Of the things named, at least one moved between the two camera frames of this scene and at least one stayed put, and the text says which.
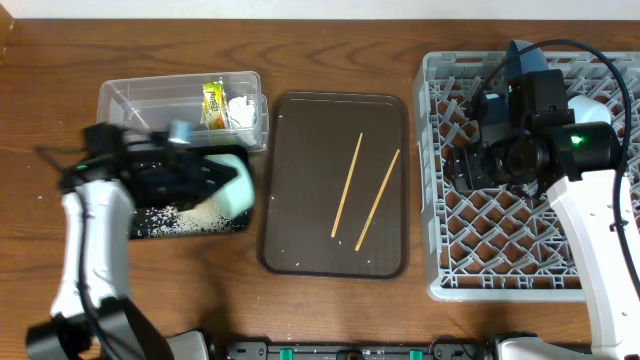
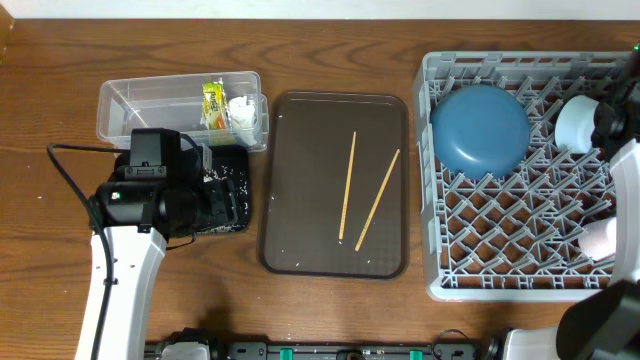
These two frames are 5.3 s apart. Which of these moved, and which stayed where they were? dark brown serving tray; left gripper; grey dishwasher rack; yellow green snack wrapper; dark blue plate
Moved: left gripper; dark blue plate
Stayed: yellow green snack wrapper; dark brown serving tray; grey dishwasher rack
